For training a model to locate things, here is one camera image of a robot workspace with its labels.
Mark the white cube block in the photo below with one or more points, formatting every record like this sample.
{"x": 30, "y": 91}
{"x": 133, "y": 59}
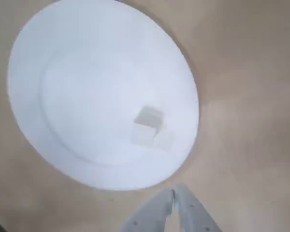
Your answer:
{"x": 147, "y": 120}

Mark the white paper plate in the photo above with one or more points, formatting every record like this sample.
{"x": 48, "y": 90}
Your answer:
{"x": 87, "y": 72}

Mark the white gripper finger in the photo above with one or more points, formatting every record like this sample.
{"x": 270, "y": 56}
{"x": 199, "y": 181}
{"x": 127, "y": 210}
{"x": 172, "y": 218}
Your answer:
{"x": 149, "y": 215}
{"x": 195, "y": 217}

